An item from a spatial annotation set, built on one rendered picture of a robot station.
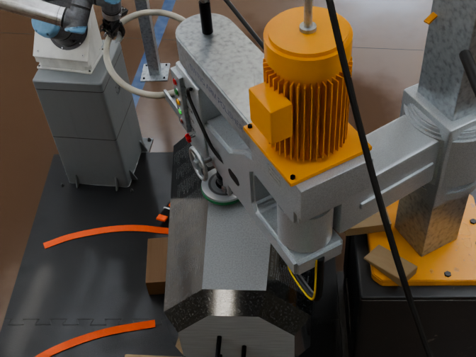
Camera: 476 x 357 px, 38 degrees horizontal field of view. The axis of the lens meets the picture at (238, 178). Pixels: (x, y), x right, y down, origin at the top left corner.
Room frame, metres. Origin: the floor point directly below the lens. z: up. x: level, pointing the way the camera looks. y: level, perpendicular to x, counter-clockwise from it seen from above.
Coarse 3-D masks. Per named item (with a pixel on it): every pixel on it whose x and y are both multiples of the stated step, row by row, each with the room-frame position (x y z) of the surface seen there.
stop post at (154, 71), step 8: (136, 0) 4.01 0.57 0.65; (144, 0) 4.01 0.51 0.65; (136, 8) 4.02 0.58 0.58; (144, 8) 4.01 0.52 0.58; (144, 16) 4.01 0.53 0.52; (144, 24) 4.01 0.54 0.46; (152, 24) 4.07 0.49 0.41; (144, 32) 4.01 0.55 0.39; (152, 32) 4.02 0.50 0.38; (144, 40) 4.01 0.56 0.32; (152, 40) 4.01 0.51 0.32; (144, 48) 4.01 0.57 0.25; (152, 48) 4.01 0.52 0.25; (152, 56) 4.01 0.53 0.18; (144, 64) 4.15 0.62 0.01; (152, 64) 4.01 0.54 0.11; (160, 64) 4.08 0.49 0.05; (168, 64) 4.12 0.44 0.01; (144, 72) 4.05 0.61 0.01; (152, 72) 4.01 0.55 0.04; (160, 72) 4.03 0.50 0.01; (168, 72) 4.03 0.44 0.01; (144, 80) 3.96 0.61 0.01; (152, 80) 3.95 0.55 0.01; (160, 80) 3.95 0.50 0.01
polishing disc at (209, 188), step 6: (210, 174) 2.13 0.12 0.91; (210, 180) 2.09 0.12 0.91; (204, 186) 2.06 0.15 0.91; (210, 186) 2.05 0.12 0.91; (216, 186) 2.05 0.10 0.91; (204, 192) 2.02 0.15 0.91; (210, 192) 2.02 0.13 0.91; (216, 192) 2.02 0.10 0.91; (222, 192) 2.01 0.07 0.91; (210, 198) 1.99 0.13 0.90; (216, 198) 1.98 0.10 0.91; (222, 198) 1.98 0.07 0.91; (228, 198) 1.97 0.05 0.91; (234, 198) 1.97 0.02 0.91
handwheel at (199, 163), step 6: (192, 150) 1.91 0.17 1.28; (192, 156) 1.95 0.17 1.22; (198, 156) 1.87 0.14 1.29; (192, 162) 1.94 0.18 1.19; (198, 162) 1.88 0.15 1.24; (204, 162) 1.85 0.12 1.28; (198, 168) 1.87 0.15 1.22; (204, 168) 1.83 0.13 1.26; (198, 174) 1.89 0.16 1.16; (204, 174) 1.83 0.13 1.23; (204, 180) 1.84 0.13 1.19
